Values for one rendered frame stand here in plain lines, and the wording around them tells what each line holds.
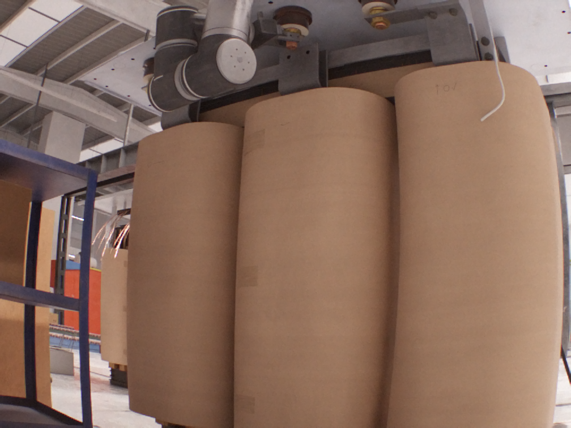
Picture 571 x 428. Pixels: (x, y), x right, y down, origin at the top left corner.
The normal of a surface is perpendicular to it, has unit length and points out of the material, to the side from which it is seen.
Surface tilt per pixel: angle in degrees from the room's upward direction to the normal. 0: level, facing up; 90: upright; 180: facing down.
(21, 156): 90
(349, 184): 90
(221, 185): 90
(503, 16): 180
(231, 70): 100
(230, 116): 90
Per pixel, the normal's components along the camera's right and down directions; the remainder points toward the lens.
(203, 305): 0.23, -0.23
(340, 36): -0.04, 0.97
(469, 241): -0.56, -0.22
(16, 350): 0.83, -0.11
